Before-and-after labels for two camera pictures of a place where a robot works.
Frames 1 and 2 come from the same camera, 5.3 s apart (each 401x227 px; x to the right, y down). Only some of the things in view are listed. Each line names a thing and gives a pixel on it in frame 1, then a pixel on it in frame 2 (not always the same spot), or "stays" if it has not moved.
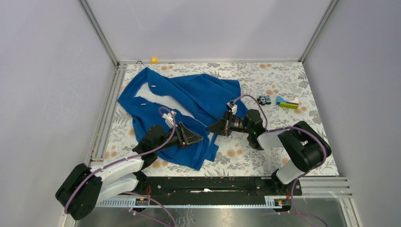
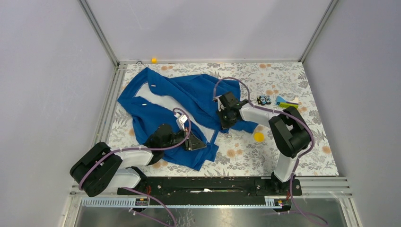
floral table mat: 279,91 stays
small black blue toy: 264,100 stays
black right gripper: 223,126 to 224,125
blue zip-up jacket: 200,101 stays
